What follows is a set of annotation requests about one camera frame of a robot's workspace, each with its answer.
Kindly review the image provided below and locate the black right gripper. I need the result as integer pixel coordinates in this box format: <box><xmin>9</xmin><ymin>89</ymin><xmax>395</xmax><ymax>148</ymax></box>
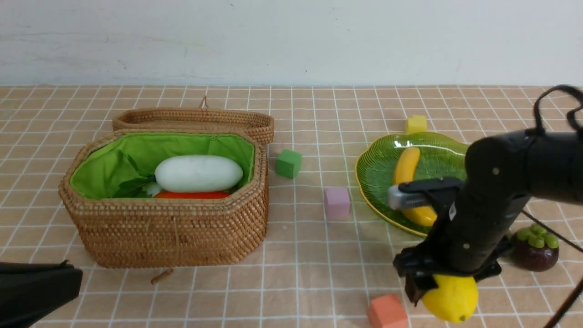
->
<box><xmin>392</xmin><ymin>236</ymin><xmax>513</xmax><ymax>306</ymax></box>

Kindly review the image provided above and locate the yellow lemon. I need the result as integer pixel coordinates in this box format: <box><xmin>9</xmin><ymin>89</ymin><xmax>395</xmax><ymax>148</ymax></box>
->
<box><xmin>421</xmin><ymin>274</ymin><xmax>478</xmax><ymax>323</ymax></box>

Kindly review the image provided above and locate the yellow banana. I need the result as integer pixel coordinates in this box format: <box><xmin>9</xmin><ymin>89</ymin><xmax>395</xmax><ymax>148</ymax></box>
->
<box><xmin>393</xmin><ymin>147</ymin><xmax>437</xmax><ymax>227</ymax></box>

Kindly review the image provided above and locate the dark purple mangosteen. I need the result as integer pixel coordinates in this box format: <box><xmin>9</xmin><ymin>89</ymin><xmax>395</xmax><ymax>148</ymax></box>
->
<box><xmin>510</xmin><ymin>224</ymin><xmax>559</xmax><ymax>272</ymax></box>

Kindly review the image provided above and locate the white radish with leaves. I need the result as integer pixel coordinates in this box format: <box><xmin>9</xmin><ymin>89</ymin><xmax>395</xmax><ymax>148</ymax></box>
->
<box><xmin>113</xmin><ymin>155</ymin><xmax>245</xmax><ymax>199</ymax></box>

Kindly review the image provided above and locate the orange carrot with green leaves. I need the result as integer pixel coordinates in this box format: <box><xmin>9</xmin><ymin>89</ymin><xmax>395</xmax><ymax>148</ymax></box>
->
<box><xmin>153</xmin><ymin>191</ymin><xmax>230</xmax><ymax>200</ymax></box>

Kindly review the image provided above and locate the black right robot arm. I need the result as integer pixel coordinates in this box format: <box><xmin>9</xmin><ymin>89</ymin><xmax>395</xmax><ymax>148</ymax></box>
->
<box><xmin>388</xmin><ymin>129</ymin><xmax>583</xmax><ymax>303</ymax></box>

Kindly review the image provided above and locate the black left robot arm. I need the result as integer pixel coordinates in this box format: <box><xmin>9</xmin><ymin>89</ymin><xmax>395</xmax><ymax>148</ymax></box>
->
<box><xmin>0</xmin><ymin>260</ymin><xmax>83</xmax><ymax>328</ymax></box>

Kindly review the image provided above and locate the orange foam cube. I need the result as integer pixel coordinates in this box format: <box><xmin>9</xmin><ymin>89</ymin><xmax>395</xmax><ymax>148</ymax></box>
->
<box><xmin>367</xmin><ymin>293</ymin><xmax>409</xmax><ymax>328</ymax></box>

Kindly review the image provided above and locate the pink foam cube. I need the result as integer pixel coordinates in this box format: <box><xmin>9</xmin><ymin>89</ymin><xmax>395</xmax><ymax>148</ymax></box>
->
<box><xmin>323</xmin><ymin>186</ymin><xmax>351</xmax><ymax>218</ymax></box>

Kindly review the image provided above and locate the green glass leaf plate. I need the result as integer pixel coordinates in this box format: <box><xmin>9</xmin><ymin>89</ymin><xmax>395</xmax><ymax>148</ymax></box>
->
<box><xmin>354</xmin><ymin>132</ymin><xmax>468</xmax><ymax>238</ymax></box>

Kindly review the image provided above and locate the yellow foam cube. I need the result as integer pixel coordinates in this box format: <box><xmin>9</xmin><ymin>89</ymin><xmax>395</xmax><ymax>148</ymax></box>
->
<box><xmin>405</xmin><ymin>115</ymin><xmax>428</xmax><ymax>134</ymax></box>

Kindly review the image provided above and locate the green foam cube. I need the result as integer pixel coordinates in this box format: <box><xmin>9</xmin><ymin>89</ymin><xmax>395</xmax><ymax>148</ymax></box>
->
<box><xmin>275</xmin><ymin>149</ymin><xmax>303</xmax><ymax>180</ymax></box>

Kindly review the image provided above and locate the woven wicker basket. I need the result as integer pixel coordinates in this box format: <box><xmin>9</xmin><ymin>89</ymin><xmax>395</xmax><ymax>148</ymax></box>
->
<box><xmin>59</xmin><ymin>129</ymin><xmax>269</xmax><ymax>268</ymax></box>

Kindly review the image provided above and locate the black cable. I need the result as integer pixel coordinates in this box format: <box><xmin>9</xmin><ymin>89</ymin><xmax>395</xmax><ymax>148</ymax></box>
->
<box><xmin>522</xmin><ymin>85</ymin><xmax>583</xmax><ymax>328</ymax></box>

